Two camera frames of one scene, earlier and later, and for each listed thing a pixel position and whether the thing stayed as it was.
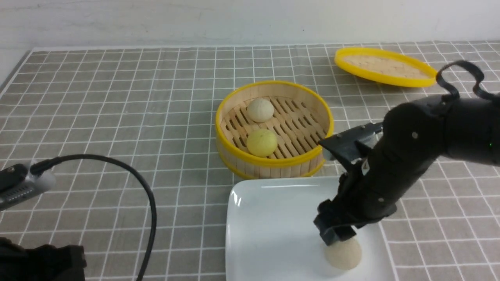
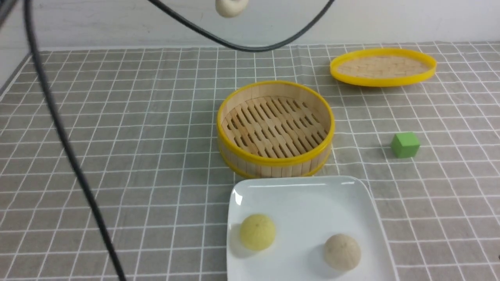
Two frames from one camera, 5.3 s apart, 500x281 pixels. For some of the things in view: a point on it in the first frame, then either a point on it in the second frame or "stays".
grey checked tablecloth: (143, 187) stays
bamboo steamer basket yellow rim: (302, 117) stays
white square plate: (271, 236) stays
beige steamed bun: (344, 255) stays
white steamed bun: (260, 110) → (231, 9)
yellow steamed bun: (261, 143) → (257, 232)
